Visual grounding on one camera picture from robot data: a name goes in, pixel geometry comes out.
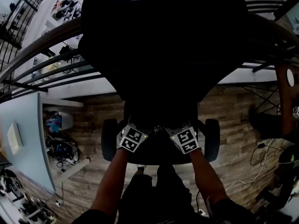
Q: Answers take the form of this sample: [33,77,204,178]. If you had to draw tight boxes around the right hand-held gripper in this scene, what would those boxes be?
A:
[164,124,200,155]

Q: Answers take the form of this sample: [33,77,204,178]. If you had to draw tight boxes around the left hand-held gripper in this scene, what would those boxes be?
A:
[118,122,150,154]

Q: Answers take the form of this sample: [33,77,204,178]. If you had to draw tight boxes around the black cloth garment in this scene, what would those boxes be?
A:
[123,96,199,139]

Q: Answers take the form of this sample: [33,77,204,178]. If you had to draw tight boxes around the black office chair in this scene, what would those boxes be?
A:
[78,0,249,166]

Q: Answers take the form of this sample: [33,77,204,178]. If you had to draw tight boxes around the person's right forearm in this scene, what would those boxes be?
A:
[188,147,231,207]

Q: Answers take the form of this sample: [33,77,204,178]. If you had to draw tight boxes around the person's left forearm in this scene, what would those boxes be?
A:
[90,147,129,217]

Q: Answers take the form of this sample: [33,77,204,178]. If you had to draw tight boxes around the black swivel chair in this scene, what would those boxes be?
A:
[256,145,299,220]

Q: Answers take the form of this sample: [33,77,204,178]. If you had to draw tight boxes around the person's black trousers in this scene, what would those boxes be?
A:
[118,164,196,224]

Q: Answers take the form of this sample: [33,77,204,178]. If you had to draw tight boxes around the white plank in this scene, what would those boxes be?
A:
[55,159,91,182]

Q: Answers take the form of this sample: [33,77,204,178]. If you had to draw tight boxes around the white waste bin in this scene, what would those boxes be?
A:
[44,112,75,134]

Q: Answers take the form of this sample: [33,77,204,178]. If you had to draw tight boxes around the white board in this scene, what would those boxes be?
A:
[38,96,84,108]

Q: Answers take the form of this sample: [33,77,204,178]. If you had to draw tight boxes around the black bag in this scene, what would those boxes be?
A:
[248,104,282,140]

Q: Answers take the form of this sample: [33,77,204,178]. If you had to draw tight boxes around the person's dark t-shirt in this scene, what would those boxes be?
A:
[71,197,257,224]

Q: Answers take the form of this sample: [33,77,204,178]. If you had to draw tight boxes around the pale blue desk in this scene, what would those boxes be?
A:
[0,92,58,193]

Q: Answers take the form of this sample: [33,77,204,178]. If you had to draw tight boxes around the brown wooden table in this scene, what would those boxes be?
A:
[240,61,299,139]

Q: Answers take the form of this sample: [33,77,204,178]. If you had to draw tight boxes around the white flat box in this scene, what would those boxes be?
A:
[6,121,24,155]

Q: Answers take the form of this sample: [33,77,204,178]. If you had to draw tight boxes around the white plate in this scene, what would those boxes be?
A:
[286,68,295,88]

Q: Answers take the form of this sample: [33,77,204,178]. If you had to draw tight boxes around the white shelf rack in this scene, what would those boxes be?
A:
[0,190,58,224]

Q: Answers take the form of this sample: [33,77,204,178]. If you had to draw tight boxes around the pile of clothes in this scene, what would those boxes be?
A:
[51,0,82,22]

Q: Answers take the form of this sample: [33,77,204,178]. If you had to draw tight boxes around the black metal stair railing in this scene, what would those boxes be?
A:
[0,0,56,52]

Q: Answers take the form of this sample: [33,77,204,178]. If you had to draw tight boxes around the tangle of black cables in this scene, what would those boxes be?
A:
[44,134,80,169]

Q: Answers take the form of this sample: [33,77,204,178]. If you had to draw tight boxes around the white cable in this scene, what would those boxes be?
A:
[224,138,278,192]

